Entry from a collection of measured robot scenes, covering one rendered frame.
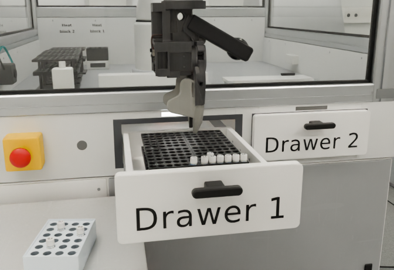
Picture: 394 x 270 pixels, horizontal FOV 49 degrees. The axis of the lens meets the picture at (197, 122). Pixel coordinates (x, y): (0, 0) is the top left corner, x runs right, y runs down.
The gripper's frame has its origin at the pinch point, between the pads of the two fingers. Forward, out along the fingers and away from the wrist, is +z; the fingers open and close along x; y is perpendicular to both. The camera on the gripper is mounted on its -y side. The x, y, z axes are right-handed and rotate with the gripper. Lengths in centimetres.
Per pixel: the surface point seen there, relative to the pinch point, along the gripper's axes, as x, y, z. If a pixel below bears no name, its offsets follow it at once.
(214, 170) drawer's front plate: 10.8, -0.7, 4.7
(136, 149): -24.4, 9.4, 12.1
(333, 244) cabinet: -23, -40, 41
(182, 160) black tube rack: -2.3, 2.3, 7.4
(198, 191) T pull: 14.4, 2.5, 6.3
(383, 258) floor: -97, -110, 98
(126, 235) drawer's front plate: 10.8, 12.8, 14.0
